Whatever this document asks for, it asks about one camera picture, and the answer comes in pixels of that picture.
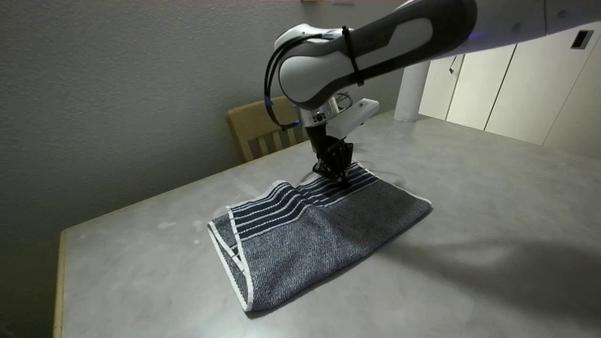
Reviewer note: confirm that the light wooden chair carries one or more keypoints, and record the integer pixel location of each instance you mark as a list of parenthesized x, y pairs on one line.
[(255, 124)]

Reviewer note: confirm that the blue grey striped towel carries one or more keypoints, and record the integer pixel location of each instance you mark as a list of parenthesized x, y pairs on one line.
[(312, 237)]

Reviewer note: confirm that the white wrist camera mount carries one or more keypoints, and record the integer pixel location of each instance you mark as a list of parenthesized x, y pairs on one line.
[(353, 114)]

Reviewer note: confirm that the white round pillar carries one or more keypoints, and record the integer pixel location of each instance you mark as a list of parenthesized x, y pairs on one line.
[(409, 94)]

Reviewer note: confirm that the black wall plate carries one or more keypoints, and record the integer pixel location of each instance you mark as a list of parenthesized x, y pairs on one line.
[(582, 37)]

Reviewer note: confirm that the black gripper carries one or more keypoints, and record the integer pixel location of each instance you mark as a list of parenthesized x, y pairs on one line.
[(321, 135)]

